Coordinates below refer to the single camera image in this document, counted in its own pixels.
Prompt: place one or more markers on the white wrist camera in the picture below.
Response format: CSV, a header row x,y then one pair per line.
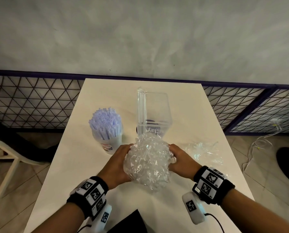
x,y
193,208
103,218

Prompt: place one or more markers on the clear plastic bag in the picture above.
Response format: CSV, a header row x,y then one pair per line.
x,y
205,152

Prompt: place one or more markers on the person's left forearm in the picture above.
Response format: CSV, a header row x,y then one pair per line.
x,y
59,220

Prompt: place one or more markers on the dark wooden post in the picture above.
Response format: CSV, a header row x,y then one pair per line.
x,y
25,148

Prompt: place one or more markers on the cluster of white straws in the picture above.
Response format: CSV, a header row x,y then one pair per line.
x,y
105,123

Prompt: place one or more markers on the person's left hand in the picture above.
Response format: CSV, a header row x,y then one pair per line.
x,y
113,169

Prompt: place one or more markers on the white plastic chair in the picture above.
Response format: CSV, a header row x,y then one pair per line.
x,y
3,145

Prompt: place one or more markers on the person's right forearm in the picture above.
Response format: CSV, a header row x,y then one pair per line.
x,y
253,215

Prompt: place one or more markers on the pack of straws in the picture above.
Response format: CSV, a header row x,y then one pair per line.
x,y
148,162

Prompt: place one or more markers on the clear acrylic sign stand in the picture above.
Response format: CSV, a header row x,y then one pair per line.
x,y
156,106

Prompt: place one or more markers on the black marker wristband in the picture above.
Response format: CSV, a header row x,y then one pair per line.
x,y
212,184
91,194

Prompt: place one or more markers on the person's right hand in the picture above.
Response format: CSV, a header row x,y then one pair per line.
x,y
185,165

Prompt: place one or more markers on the black flat object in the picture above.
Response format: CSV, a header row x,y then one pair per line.
x,y
127,223

